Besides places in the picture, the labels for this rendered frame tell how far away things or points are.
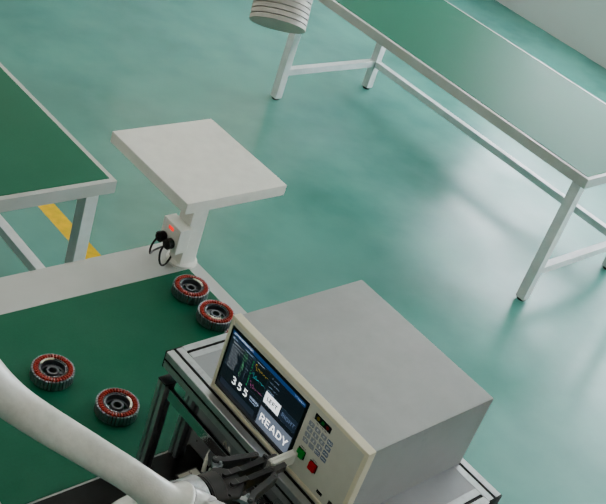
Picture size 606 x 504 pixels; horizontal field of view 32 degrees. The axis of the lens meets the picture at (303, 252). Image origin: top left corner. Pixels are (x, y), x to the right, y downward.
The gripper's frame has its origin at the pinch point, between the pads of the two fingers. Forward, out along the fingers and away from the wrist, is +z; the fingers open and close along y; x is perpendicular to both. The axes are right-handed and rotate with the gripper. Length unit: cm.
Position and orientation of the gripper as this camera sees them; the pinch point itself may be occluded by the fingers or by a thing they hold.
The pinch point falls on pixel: (281, 461)
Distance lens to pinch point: 214.2
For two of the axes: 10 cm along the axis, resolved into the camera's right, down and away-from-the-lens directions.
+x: 2.8, -8.0, -5.3
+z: 7.3, -1.8, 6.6
